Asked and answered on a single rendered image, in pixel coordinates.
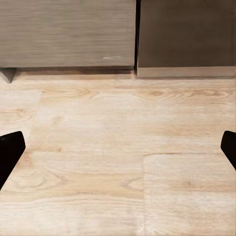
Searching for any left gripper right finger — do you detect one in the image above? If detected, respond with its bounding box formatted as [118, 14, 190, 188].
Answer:
[221, 131, 236, 170]

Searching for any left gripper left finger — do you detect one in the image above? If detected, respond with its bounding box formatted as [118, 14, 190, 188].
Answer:
[0, 131, 26, 190]

